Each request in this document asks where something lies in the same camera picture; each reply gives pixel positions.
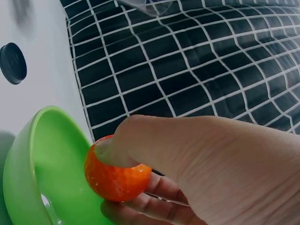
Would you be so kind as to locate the person's right hand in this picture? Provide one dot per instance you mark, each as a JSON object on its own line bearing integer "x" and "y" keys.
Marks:
{"x": 229, "y": 178}

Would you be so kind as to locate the orange dimpled ball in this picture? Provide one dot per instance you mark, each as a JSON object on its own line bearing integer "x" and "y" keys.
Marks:
{"x": 114, "y": 180}

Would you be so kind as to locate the green plastic bowl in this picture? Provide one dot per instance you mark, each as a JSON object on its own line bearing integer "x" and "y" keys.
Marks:
{"x": 56, "y": 150}

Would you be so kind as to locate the clear plastic cup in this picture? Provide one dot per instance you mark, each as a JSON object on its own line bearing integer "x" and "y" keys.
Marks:
{"x": 152, "y": 7}

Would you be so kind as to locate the black round cap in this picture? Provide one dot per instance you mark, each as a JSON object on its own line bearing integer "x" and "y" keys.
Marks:
{"x": 12, "y": 62}

